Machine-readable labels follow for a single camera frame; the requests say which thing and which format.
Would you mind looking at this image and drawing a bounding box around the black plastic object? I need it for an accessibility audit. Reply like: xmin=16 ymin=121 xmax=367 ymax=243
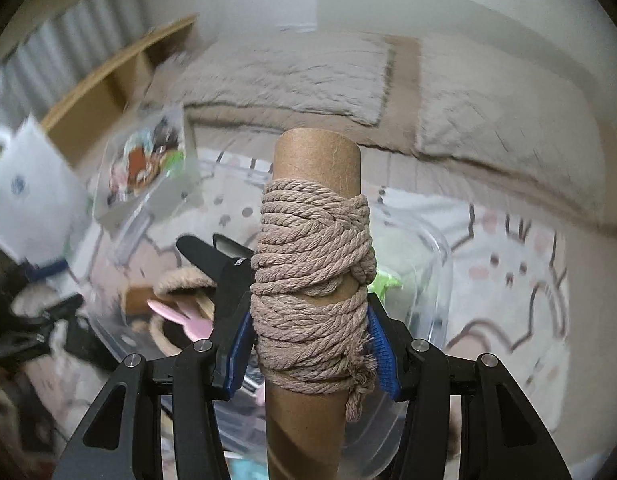
xmin=176 ymin=233 xmax=254 ymax=281

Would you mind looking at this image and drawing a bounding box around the beige quilted pillow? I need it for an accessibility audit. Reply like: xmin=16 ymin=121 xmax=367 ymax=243
xmin=178 ymin=30 xmax=394 ymax=126
xmin=416 ymin=35 xmax=607 ymax=221

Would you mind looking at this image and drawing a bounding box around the beige fuzzy headband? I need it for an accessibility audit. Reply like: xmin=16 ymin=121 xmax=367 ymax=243
xmin=153 ymin=267 xmax=222 ymax=298

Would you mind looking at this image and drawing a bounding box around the pink bunny-shaped item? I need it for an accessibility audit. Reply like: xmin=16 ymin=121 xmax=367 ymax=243
xmin=146 ymin=299 xmax=215 ymax=340

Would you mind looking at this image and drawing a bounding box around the white cardboard box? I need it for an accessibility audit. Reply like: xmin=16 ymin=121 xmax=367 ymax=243
xmin=91 ymin=102 xmax=204 ymax=233

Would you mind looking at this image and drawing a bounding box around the wooden bedside shelf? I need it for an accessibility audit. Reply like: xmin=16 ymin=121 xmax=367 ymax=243
xmin=41 ymin=14 xmax=199 ymax=166

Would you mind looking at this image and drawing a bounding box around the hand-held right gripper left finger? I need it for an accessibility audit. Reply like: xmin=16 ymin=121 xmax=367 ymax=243
xmin=52 ymin=259 xmax=255 ymax=480

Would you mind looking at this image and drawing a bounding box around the printed cartoon blanket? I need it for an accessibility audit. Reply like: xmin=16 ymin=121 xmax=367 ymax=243
xmin=78 ymin=125 xmax=574 ymax=436

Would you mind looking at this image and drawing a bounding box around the grey curtain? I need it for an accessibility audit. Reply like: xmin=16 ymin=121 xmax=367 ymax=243
xmin=0 ymin=0 xmax=144 ymax=126

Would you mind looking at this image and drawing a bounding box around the clear plastic container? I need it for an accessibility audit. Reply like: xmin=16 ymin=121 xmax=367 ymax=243
xmin=88 ymin=195 xmax=454 ymax=480

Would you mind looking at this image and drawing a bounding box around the cardboard tube with beige rope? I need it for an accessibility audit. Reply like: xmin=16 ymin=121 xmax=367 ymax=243
xmin=251 ymin=128 xmax=384 ymax=480

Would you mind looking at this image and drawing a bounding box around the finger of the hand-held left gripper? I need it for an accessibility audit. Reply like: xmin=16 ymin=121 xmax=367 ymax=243
xmin=16 ymin=294 xmax=85 ymax=331

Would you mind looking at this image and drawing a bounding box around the pile of small trinkets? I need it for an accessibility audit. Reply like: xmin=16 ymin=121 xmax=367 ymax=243
xmin=106 ymin=115 xmax=186 ymax=206

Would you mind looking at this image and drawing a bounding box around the green plastic item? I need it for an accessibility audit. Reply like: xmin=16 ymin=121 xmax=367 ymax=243
xmin=369 ymin=270 xmax=407 ymax=293

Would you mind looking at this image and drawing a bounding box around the white paper bag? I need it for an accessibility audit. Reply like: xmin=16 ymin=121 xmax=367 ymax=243
xmin=0 ymin=115 xmax=96 ymax=266

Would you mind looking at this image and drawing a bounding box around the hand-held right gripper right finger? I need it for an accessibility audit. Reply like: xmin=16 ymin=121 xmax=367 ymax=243
xmin=365 ymin=292 xmax=573 ymax=480

